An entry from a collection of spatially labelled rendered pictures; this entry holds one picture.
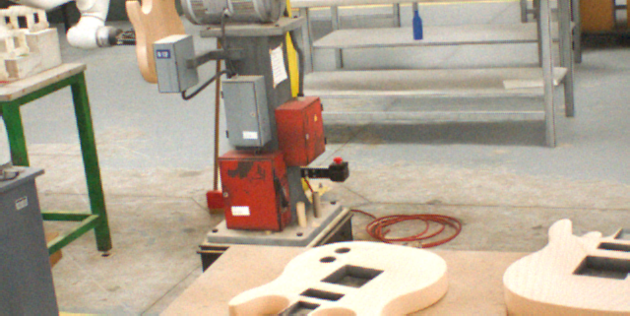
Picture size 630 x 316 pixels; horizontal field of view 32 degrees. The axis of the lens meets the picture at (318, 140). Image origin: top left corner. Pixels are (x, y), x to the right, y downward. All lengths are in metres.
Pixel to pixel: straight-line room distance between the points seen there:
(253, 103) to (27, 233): 0.99
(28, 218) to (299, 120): 1.11
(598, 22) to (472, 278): 6.72
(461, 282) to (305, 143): 2.16
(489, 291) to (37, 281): 2.48
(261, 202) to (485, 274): 2.17
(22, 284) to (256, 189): 0.97
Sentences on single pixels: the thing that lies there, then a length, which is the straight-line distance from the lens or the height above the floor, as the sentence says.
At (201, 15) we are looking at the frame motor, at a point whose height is 1.18.
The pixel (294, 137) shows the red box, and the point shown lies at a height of 0.67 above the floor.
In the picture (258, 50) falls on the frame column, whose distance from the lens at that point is 4.37.
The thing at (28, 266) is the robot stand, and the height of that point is 0.36.
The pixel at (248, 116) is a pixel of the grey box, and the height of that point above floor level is 0.79.
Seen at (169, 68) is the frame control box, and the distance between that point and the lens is 4.27.
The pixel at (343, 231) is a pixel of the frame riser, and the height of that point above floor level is 0.18.
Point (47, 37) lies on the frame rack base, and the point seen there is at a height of 1.07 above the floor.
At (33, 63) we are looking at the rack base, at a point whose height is 0.98.
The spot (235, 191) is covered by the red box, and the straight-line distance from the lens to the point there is 4.44.
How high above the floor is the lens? 1.81
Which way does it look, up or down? 15 degrees down
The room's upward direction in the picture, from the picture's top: 6 degrees counter-clockwise
